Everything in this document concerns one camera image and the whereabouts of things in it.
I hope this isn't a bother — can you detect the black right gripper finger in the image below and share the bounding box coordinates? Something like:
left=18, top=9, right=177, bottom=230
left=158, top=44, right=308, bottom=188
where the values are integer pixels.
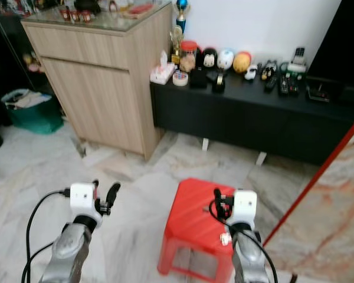
left=211, top=187, right=225, bottom=221

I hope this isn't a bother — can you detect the red plastic stool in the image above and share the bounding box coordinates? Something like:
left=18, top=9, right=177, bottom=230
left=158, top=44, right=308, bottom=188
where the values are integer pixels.
left=157, top=177, right=238, bottom=279

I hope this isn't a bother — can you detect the black low console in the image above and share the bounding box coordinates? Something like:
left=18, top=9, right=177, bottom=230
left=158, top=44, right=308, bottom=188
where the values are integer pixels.
left=150, top=77, right=354, bottom=167

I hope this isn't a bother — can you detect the green bag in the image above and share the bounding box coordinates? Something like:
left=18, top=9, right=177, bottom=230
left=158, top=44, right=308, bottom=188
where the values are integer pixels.
left=1, top=88, right=65, bottom=135

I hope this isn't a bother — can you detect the marble table with red edge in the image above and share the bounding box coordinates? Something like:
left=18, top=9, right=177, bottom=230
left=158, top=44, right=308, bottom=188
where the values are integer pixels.
left=262, top=108, right=354, bottom=283

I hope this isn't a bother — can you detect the light wooden cabinet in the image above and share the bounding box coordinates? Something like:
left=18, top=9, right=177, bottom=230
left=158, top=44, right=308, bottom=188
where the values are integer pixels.
left=20, top=2, right=172, bottom=161

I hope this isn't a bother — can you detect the black tape dispenser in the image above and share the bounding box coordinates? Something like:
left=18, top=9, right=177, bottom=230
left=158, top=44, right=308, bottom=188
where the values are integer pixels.
left=212, top=71, right=227, bottom=94

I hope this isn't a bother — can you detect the small black box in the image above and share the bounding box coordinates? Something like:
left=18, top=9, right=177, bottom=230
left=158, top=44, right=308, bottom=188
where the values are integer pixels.
left=189, top=67, right=209, bottom=90

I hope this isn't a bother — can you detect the pink tissue box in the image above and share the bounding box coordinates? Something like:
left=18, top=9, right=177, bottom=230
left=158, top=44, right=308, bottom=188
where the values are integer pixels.
left=150, top=51, right=177, bottom=85

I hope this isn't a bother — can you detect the white tape roll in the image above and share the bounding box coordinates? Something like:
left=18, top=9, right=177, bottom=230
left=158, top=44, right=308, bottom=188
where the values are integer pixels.
left=172, top=71, right=189, bottom=87

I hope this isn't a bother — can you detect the orange plush toy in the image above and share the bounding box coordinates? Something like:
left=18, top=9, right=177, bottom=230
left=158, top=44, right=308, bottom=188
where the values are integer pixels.
left=232, top=51, right=253, bottom=74

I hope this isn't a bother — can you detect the black plush toy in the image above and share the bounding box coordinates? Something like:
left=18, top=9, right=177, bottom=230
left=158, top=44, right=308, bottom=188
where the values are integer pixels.
left=200, top=47, right=219, bottom=71

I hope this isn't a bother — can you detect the white plush toy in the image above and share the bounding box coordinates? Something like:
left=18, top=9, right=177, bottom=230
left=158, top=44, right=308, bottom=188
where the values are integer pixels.
left=217, top=48, right=235, bottom=71

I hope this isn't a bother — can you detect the black tray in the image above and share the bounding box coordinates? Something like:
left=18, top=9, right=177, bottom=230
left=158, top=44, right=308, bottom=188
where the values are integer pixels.
left=306, top=77, right=335, bottom=103

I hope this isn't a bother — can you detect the jar with red lid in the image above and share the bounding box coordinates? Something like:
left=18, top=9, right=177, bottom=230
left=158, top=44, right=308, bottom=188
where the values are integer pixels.
left=179, top=40, right=199, bottom=73

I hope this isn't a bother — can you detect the gold trophy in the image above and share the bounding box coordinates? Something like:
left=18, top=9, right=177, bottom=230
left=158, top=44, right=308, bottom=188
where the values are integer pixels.
left=169, top=26, right=184, bottom=65

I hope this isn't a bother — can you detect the dark glass display cabinet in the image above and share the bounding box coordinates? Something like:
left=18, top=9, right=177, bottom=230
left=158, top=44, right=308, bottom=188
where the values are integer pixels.
left=0, top=0, right=43, bottom=126

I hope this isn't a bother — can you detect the black pot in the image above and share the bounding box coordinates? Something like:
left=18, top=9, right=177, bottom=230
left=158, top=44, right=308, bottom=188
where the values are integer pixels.
left=74, top=0, right=101, bottom=14

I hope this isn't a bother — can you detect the red book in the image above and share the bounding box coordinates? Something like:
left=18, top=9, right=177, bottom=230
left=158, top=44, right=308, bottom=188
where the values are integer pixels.
left=123, top=2, right=155, bottom=18

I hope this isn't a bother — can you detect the blue trophy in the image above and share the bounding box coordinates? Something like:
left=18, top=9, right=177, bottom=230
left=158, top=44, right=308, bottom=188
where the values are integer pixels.
left=175, top=0, right=191, bottom=31

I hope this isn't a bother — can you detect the black television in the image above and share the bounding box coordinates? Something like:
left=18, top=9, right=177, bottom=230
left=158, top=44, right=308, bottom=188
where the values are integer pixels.
left=306, top=0, right=354, bottom=80

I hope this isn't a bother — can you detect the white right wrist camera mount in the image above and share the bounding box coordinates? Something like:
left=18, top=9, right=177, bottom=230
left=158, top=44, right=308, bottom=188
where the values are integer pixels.
left=232, top=190, right=258, bottom=226

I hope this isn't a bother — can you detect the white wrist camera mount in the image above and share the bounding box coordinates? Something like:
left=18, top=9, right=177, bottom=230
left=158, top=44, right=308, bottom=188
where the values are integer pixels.
left=70, top=183, right=97, bottom=218
left=232, top=190, right=258, bottom=226

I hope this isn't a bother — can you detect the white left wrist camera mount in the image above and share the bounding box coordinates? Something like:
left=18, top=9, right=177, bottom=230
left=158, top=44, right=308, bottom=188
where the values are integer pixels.
left=70, top=183, right=97, bottom=218

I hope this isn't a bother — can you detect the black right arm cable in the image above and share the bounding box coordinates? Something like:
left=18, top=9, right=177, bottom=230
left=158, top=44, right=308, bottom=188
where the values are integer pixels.
left=209, top=200, right=278, bottom=283

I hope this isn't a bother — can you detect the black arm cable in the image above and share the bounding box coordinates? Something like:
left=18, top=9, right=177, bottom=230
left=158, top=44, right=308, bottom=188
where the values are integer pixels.
left=209, top=200, right=278, bottom=283
left=21, top=188, right=73, bottom=283

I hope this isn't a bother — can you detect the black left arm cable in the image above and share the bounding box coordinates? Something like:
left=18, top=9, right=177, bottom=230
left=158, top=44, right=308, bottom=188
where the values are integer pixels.
left=21, top=188, right=73, bottom=283

